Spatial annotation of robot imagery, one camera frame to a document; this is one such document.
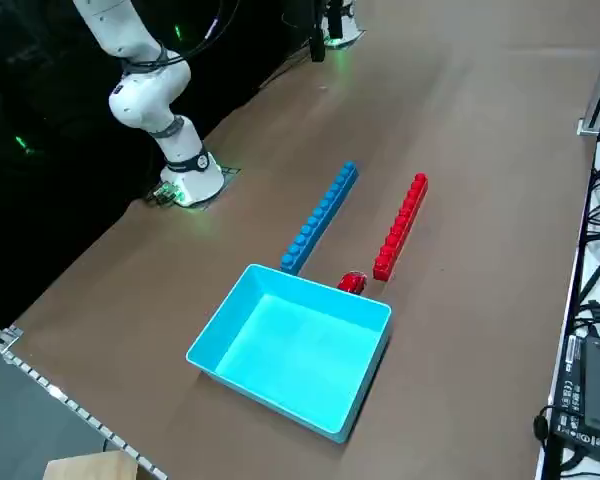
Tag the red toy car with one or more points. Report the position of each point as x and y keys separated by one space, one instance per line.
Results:
x=352 y=283

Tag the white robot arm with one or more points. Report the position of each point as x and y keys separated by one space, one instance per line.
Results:
x=352 y=27
x=145 y=95

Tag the blue building block row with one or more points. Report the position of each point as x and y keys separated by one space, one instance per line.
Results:
x=325 y=210

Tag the red building block row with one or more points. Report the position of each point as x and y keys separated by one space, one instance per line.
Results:
x=402 y=225

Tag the cyan plastic bin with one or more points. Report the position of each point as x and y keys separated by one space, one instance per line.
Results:
x=295 y=350

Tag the light wooden box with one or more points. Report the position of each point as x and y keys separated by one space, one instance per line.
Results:
x=90 y=467

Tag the slotted aluminium profile rail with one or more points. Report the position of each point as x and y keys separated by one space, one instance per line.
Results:
x=80 y=412

